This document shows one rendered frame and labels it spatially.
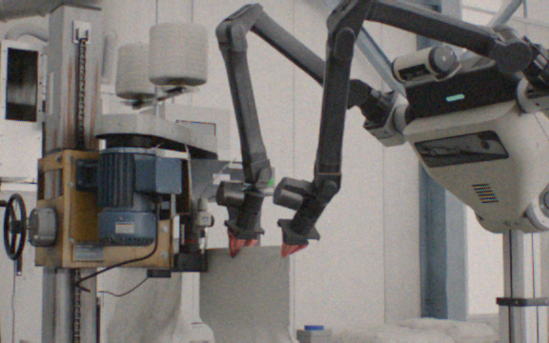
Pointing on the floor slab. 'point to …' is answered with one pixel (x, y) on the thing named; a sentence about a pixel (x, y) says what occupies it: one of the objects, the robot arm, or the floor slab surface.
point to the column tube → (62, 60)
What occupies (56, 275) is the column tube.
